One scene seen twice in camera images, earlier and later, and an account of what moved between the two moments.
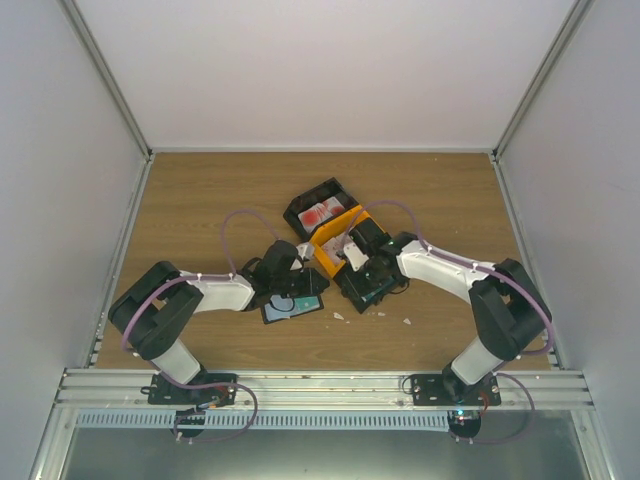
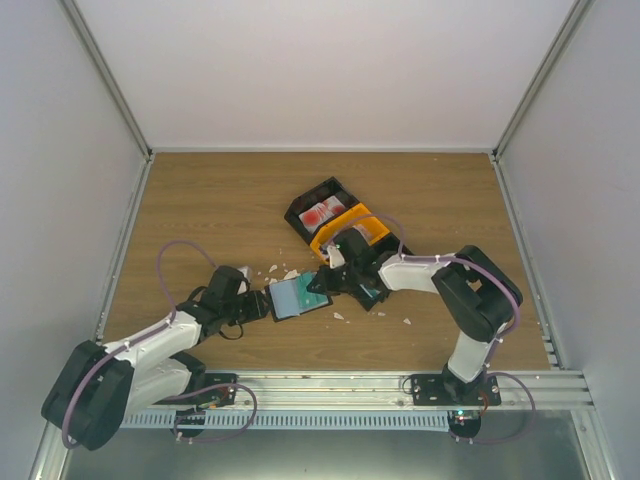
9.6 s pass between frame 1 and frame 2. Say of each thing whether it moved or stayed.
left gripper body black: moved
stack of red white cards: stayed
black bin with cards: stayed
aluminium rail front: stayed
